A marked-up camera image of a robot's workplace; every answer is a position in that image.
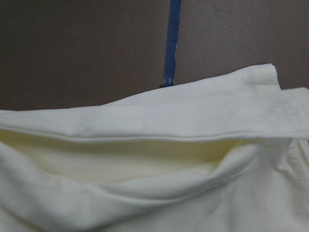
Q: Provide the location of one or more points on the cream long-sleeve Twinkle shirt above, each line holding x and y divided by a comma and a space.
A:
223, 154

